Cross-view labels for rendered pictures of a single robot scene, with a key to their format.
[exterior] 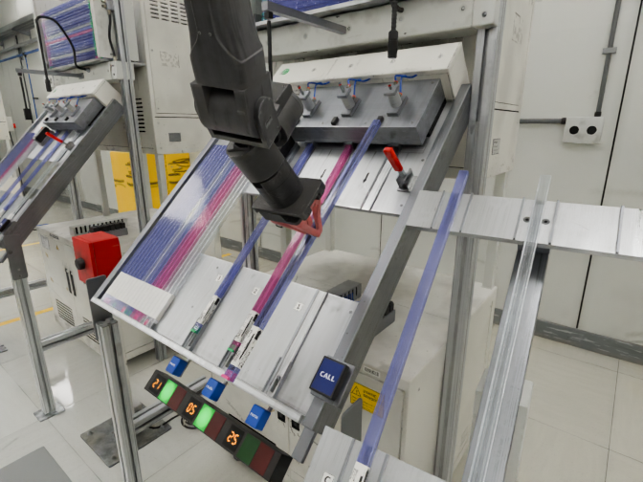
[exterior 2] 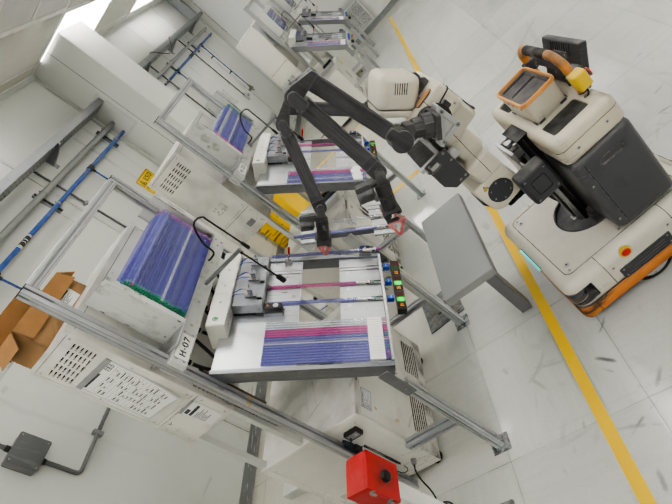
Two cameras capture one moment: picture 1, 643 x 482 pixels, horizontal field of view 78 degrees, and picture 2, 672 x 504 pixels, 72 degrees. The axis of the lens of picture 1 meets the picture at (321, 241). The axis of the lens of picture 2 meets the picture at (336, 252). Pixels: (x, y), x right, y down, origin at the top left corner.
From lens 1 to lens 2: 2.30 m
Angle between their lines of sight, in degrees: 92
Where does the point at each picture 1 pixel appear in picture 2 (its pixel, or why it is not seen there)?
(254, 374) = (375, 273)
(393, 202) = (297, 265)
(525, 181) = (147, 437)
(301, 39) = (200, 304)
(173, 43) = not seen: outside the picture
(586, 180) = not seen: hidden behind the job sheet
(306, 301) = (345, 272)
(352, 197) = (296, 277)
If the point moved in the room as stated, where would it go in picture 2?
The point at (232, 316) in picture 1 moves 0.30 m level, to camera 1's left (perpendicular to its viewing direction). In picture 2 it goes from (362, 291) to (398, 305)
